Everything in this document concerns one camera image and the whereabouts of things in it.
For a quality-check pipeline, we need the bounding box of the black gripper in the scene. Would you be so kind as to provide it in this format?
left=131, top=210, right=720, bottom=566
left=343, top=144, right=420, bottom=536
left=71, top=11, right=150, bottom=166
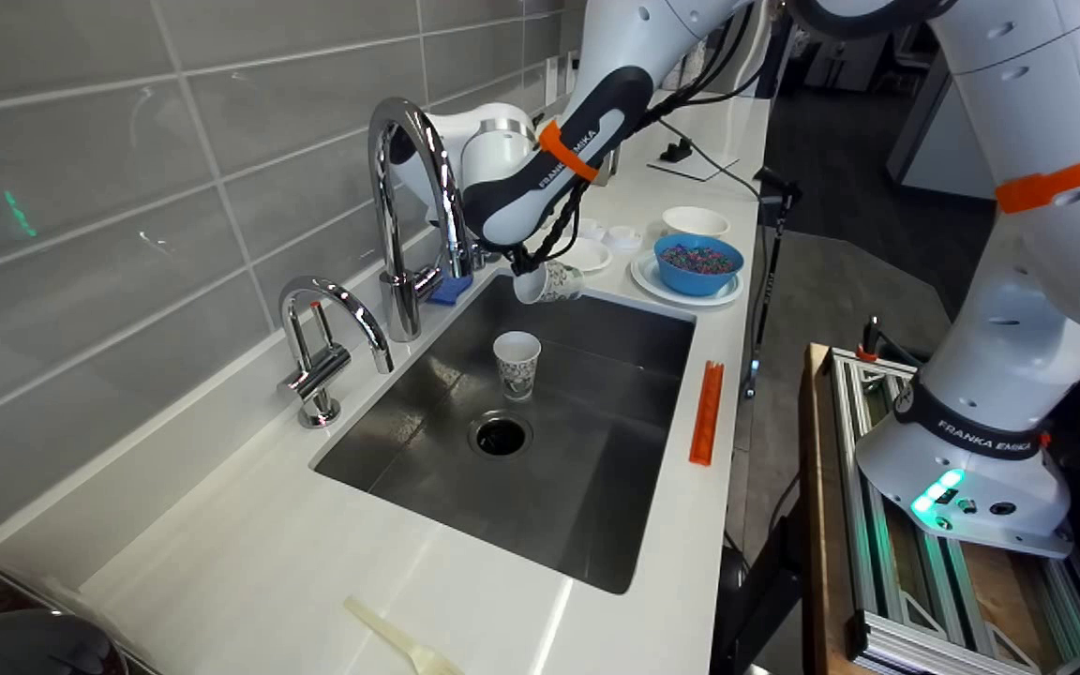
left=506, top=231, right=573, bottom=270

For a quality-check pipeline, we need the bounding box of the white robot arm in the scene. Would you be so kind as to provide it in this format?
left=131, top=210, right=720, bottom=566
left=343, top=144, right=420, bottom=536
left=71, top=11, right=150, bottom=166
left=460, top=0, right=1080, bottom=558

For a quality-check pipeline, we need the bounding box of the stainless steel sink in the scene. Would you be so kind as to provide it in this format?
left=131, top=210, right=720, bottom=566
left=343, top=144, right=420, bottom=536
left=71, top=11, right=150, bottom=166
left=320, top=283, right=694, bottom=591

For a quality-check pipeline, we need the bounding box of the blue sponge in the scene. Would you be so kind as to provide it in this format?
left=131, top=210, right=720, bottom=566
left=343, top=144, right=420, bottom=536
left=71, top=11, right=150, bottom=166
left=426, top=273, right=473, bottom=306

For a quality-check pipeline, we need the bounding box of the white plate under bowl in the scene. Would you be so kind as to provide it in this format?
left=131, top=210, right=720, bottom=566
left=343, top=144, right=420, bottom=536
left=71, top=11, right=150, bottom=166
left=626, top=253, right=741, bottom=311

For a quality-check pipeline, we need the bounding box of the tall chrome faucet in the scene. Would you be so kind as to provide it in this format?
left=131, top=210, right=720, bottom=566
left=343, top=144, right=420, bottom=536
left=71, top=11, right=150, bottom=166
left=366, top=98, right=475, bottom=340

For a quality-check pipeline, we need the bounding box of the blue bowl of beads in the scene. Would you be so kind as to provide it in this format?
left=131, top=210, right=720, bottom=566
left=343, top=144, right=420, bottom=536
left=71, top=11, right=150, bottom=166
left=655, top=231, right=741, bottom=291

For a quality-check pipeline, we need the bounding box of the white bowl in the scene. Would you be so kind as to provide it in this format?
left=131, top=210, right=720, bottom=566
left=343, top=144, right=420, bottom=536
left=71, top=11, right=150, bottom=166
left=661, top=208, right=733, bottom=238

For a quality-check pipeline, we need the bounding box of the orange tape strip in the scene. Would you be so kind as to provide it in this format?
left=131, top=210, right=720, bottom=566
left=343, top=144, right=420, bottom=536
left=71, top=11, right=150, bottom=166
left=690, top=360, right=723, bottom=464

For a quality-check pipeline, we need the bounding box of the small chrome faucet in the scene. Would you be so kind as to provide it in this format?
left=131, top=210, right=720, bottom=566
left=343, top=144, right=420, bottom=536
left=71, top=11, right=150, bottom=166
left=278, top=278, right=393, bottom=429

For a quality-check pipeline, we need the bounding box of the black tripod stand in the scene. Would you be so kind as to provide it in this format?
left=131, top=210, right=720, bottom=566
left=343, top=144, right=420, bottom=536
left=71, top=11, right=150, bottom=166
left=741, top=170, right=801, bottom=400

